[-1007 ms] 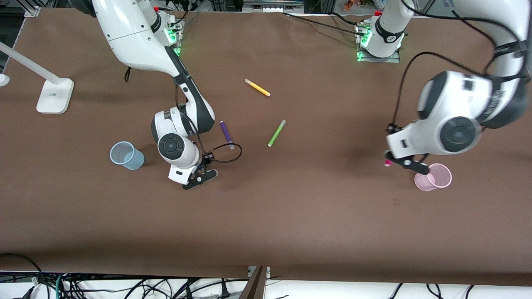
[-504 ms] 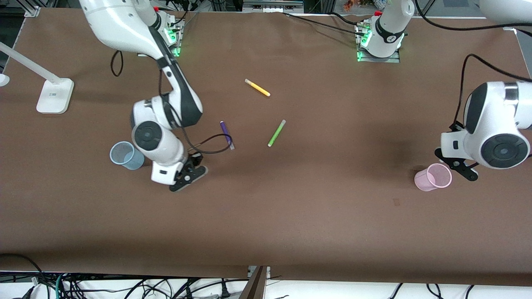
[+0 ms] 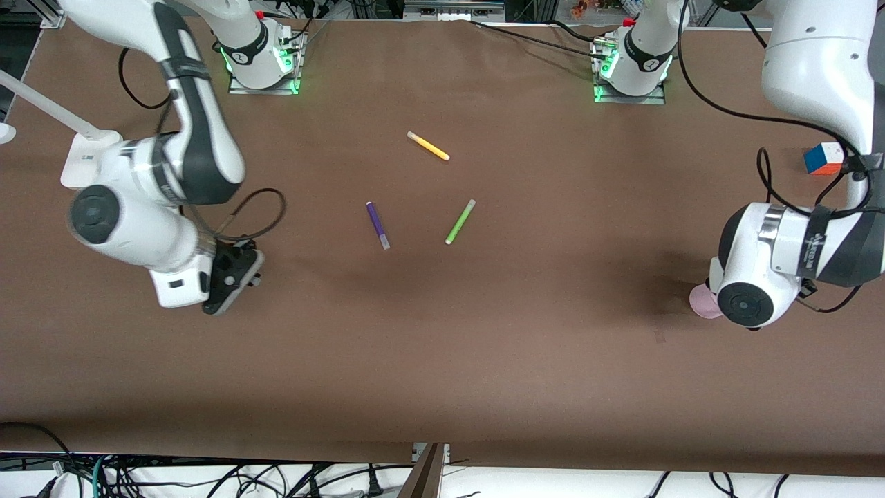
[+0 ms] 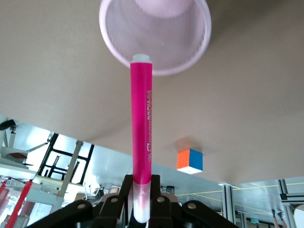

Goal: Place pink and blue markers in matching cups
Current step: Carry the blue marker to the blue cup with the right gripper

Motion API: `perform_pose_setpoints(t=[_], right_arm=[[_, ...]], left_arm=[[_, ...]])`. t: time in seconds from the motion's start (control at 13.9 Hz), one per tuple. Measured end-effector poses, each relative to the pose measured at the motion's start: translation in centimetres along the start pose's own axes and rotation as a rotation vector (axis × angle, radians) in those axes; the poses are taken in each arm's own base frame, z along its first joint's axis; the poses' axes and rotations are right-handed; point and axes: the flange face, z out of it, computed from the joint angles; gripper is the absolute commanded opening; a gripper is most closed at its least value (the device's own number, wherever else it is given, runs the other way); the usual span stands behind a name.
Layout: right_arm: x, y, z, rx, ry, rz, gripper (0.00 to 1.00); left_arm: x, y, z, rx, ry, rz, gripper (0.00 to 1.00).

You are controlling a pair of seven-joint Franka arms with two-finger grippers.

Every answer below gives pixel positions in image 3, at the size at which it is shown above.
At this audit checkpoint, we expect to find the white desk lamp base and arm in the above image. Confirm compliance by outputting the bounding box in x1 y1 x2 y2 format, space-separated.
0 69 122 190

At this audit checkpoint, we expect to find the purple marker pen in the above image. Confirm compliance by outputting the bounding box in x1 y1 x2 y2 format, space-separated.
366 201 391 250

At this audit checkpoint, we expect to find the yellow marker pen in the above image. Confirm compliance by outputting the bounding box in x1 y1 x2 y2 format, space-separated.
407 131 451 162

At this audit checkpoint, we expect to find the green marker pen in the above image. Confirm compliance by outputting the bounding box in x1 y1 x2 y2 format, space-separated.
445 199 477 246

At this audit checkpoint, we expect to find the brown table support beam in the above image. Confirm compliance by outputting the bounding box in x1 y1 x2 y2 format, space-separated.
397 443 451 498

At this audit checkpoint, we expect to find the pink mesh cup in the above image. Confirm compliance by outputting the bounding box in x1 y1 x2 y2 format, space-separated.
689 280 725 320

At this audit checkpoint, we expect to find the colourful puzzle cube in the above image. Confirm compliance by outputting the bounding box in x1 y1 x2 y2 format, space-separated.
803 142 846 176

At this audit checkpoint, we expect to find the teal floor cable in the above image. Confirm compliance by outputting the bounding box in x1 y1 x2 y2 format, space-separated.
88 455 111 498

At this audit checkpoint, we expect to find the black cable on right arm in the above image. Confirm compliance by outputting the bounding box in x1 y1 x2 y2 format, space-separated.
117 47 172 111

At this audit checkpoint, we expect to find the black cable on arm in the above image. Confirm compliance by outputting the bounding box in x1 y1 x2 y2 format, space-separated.
676 0 873 219
117 47 172 111

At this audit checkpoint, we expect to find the aluminium frame rail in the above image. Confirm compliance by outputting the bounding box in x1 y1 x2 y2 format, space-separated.
404 0 506 21

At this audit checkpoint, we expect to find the black cable across table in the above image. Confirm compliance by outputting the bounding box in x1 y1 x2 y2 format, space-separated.
469 19 604 56

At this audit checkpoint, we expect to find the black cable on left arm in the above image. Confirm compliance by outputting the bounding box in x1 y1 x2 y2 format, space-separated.
676 0 873 219

